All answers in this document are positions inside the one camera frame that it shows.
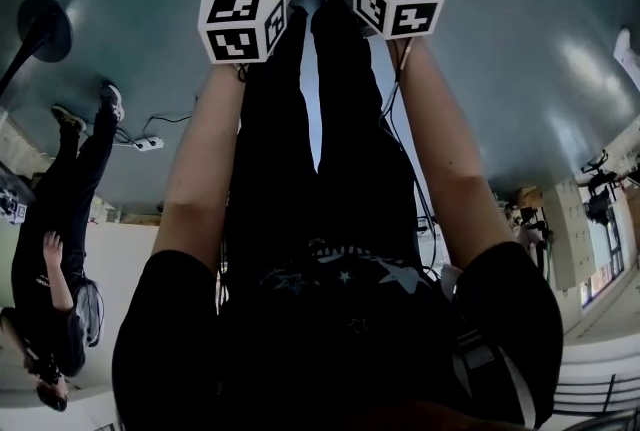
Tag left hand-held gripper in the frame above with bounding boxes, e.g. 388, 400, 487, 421
197, 0, 291, 66

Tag person's right forearm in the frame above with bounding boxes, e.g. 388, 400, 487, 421
393, 36, 517, 271

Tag person's left forearm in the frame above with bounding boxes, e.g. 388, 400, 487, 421
151, 61, 252, 271

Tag person's black trousers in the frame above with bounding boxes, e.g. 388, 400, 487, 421
226, 1, 437, 273

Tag white power strip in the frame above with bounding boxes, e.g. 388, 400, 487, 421
133, 135, 165, 153

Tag round black marble table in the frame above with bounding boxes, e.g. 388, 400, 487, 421
0, 0, 75, 96

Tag white locker cabinet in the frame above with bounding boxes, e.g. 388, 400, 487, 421
543, 177, 597, 291

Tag person's black shirt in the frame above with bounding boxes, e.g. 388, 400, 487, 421
111, 238, 565, 431

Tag black metal railing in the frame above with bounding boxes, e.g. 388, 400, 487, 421
551, 372, 640, 419

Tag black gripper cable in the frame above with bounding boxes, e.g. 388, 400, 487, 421
377, 38, 445, 281

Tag black power strip cable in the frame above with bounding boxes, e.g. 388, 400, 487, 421
113, 114, 194, 146

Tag black camera rig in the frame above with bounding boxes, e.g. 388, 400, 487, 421
578, 148, 627, 231

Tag grey backpack strap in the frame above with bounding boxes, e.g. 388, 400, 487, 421
451, 327, 540, 429

